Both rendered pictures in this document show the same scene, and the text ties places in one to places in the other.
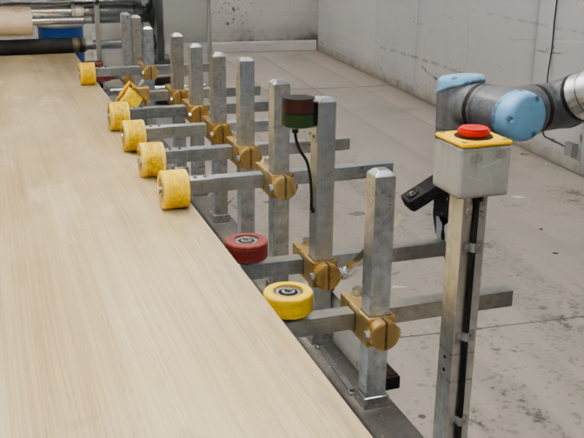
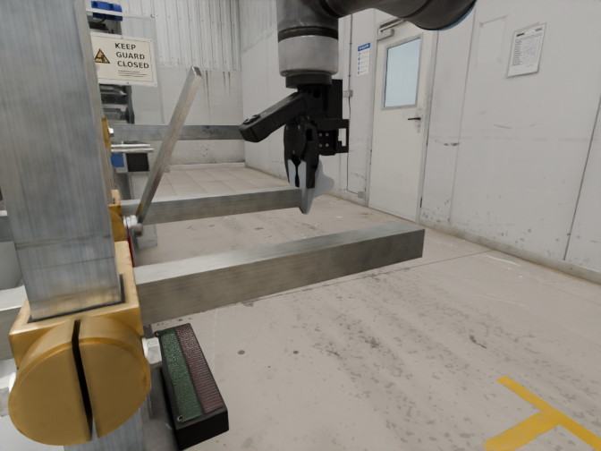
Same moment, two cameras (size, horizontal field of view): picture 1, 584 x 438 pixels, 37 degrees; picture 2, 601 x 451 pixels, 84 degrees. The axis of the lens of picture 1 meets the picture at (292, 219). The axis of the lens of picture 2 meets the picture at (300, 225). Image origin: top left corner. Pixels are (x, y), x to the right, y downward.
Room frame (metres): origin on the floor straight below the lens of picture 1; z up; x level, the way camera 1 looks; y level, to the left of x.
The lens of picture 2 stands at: (1.14, -0.22, 0.95)
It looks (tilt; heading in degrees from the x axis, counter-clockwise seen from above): 16 degrees down; 350
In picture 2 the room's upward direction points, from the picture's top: straight up
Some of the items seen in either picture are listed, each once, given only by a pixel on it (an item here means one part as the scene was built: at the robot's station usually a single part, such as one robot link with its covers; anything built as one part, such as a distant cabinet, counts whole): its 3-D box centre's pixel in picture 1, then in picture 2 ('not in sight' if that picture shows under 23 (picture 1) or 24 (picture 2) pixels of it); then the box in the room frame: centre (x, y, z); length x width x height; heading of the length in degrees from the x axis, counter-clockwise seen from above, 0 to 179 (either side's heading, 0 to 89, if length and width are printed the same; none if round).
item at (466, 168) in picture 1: (471, 165); not in sight; (1.06, -0.22, 1.18); 0.07 x 0.07 x 0.08; 19
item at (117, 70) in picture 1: (154, 69); not in sight; (3.24, 0.51, 0.95); 0.50 x 0.04 x 0.04; 109
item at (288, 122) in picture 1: (298, 118); not in sight; (1.53, -0.01, 1.14); 0.06 x 0.06 x 0.02
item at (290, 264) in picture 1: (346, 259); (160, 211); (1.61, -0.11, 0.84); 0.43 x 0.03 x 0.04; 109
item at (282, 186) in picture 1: (275, 180); (93, 132); (1.80, 0.04, 0.95); 0.13 x 0.06 x 0.05; 19
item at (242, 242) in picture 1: (246, 265); not in sight; (1.54, 0.08, 0.85); 0.08 x 0.08 x 0.11
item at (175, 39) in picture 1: (178, 110); not in sight; (2.73, 0.36, 0.90); 0.03 x 0.03 x 0.48; 19
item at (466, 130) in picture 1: (473, 134); not in sight; (1.06, -0.22, 1.22); 0.04 x 0.04 x 0.02
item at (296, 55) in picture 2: not in sight; (307, 62); (1.69, -0.32, 1.05); 0.10 x 0.09 x 0.05; 19
